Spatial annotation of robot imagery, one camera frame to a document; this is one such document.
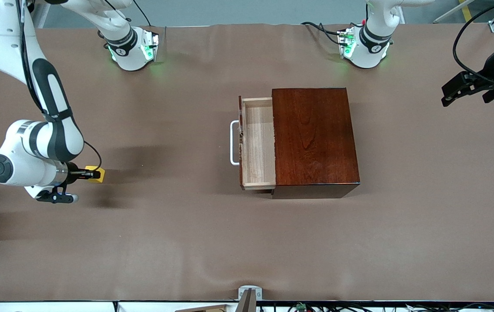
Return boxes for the yellow block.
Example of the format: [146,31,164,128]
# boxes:
[85,166,105,183]

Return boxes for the dark brown wooden cabinet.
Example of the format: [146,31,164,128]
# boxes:
[272,88,361,200]

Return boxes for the light wood drawer white handle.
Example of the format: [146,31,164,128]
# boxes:
[230,96,277,191]

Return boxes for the large table cover mat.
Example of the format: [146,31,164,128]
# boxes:
[0,23,494,302]

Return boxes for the brown cardboard piece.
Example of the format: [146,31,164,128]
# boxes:
[174,304,229,312]

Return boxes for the black left base cables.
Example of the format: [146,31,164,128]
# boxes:
[301,21,344,46]

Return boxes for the black right base cable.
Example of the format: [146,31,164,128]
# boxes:
[132,0,152,26]

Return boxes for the grey brown post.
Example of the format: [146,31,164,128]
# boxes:
[236,289,257,312]

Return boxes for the grey metal clamp bracket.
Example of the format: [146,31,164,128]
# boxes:
[238,286,263,301]

